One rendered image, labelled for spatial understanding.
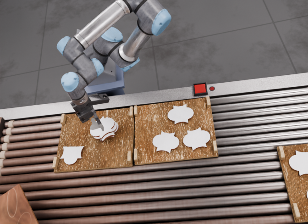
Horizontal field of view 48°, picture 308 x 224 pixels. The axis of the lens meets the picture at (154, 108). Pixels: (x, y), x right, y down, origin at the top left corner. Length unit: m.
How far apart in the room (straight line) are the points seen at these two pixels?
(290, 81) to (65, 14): 2.94
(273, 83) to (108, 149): 0.94
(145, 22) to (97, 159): 0.72
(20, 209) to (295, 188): 1.22
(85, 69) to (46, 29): 2.69
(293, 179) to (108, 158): 0.87
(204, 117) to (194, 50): 1.67
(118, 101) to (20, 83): 1.93
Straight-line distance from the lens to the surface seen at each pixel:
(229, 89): 1.92
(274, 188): 1.66
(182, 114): 1.80
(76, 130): 1.92
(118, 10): 1.59
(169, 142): 1.73
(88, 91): 2.15
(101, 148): 1.81
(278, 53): 3.36
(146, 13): 1.59
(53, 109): 2.10
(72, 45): 1.55
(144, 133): 1.79
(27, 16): 4.52
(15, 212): 1.73
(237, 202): 1.62
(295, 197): 1.64
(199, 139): 1.72
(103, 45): 1.95
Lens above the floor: 2.44
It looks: 54 degrees down
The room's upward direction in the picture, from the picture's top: 17 degrees counter-clockwise
